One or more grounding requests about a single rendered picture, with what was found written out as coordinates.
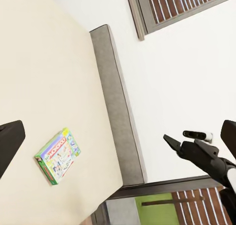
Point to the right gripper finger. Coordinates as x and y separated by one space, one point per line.
209 150
176 146

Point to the fixed window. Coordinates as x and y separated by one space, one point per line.
153 15

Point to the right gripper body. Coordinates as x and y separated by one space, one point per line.
200 159

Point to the board game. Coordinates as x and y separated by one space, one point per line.
58 155

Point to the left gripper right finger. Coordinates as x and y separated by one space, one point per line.
228 135

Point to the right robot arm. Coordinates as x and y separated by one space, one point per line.
203 154

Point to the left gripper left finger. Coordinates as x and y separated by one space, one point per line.
12 135

